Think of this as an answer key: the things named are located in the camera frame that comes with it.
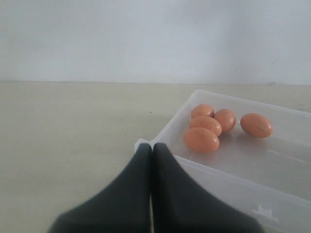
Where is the brown egg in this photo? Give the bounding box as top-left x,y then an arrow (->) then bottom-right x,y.
189,116 -> 222,136
184,127 -> 220,153
213,109 -> 236,132
240,113 -> 273,138
191,104 -> 215,119

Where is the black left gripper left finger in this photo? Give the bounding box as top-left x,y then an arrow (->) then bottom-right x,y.
49,144 -> 152,233

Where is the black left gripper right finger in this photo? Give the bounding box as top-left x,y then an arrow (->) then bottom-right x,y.
152,143 -> 264,233

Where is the clear plastic drawer bin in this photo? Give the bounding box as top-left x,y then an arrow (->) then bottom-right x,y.
134,89 -> 311,233

